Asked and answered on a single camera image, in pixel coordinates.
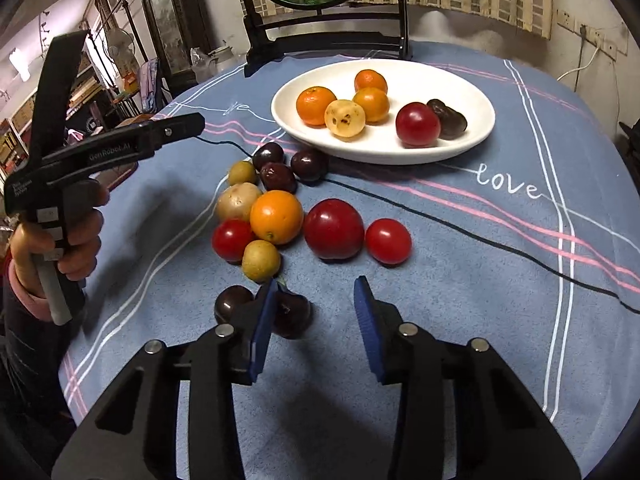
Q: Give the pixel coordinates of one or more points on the small yellow-green fruit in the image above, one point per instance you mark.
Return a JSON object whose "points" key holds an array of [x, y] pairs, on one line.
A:
{"points": [[260, 261], [242, 173]]}

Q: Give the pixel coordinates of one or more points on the white standing fan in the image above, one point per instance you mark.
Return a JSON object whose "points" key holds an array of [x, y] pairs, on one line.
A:
{"points": [[120, 42]]}

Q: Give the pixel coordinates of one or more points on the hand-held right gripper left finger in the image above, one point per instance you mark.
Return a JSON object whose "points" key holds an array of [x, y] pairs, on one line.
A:
{"points": [[264, 332]]}

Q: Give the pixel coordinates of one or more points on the clear plastic bag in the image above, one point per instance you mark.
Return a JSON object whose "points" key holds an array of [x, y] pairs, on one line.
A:
{"points": [[201, 66]]}

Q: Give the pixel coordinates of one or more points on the red cherry tomato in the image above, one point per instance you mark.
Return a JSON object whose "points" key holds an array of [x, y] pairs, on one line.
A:
{"points": [[388, 241], [231, 240]]}

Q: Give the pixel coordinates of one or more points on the red plum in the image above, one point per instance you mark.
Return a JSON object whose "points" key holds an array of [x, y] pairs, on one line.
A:
{"points": [[417, 125]]}

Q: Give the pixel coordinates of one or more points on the white wall socket strip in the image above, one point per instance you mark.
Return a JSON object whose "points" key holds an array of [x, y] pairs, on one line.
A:
{"points": [[607, 40]]}

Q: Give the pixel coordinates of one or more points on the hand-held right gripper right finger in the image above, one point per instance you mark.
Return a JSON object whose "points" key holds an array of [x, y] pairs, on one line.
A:
{"points": [[367, 332]]}

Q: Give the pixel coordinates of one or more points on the white oval plate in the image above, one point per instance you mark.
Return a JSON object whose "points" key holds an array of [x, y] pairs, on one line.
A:
{"points": [[380, 146]]}

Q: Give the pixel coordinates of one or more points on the white kettle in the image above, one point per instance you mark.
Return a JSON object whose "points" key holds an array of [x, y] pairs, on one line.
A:
{"points": [[224, 56]]}

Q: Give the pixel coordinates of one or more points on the spotted yellow fruit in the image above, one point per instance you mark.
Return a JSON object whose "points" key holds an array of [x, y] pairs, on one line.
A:
{"points": [[344, 120]]}

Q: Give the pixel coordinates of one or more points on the dark wooden glass cabinet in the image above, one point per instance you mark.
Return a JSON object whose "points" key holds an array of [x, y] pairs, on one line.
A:
{"points": [[192, 20]]}

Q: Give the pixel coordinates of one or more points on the blue striped tablecloth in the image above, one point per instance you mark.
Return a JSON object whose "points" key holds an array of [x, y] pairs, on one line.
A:
{"points": [[460, 310]]}

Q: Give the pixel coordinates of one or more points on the white wall socket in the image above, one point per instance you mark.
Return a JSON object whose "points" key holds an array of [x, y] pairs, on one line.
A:
{"points": [[566, 19]]}

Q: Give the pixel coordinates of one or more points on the large red tomato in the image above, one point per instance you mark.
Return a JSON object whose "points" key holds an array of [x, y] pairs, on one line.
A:
{"points": [[333, 228]]}

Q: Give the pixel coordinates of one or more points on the orange mandarin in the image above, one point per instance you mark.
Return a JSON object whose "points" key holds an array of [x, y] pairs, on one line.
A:
{"points": [[371, 80], [315, 105], [374, 104]]}

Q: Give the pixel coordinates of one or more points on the person's left forearm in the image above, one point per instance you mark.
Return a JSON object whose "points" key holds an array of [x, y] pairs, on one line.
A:
{"points": [[25, 355]]}

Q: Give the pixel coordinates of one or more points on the pale yellow round fruit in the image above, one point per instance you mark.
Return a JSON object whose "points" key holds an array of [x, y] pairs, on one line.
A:
{"points": [[236, 201]]}

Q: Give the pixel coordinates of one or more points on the large orange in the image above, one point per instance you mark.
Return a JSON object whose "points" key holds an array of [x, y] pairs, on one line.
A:
{"points": [[276, 216]]}

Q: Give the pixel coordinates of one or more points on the purple cloth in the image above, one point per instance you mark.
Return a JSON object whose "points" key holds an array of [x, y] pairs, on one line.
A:
{"points": [[149, 85]]}

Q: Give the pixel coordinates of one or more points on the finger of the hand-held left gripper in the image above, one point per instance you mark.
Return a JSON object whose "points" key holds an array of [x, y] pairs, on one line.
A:
{"points": [[57, 85], [175, 127]]}

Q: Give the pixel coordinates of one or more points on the person's left hand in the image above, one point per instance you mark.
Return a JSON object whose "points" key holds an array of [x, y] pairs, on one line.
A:
{"points": [[82, 240]]}

